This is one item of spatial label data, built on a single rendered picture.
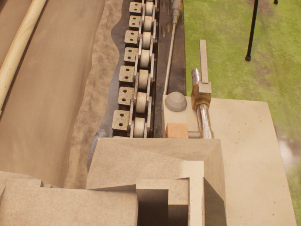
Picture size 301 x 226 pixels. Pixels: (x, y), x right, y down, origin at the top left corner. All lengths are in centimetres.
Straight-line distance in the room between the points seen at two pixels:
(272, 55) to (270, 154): 161
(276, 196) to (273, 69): 157
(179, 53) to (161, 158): 49
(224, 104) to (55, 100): 33
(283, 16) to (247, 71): 70
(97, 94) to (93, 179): 39
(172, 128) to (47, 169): 23
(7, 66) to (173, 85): 35
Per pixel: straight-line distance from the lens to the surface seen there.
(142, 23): 94
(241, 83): 204
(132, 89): 82
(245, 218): 64
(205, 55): 74
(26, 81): 85
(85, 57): 89
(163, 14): 101
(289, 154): 184
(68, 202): 44
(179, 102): 73
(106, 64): 89
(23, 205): 46
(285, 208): 68
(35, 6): 101
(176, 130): 66
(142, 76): 80
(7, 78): 82
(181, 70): 85
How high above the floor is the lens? 134
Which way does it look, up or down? 49 degrees down
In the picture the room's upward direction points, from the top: 9 degrees clockwise
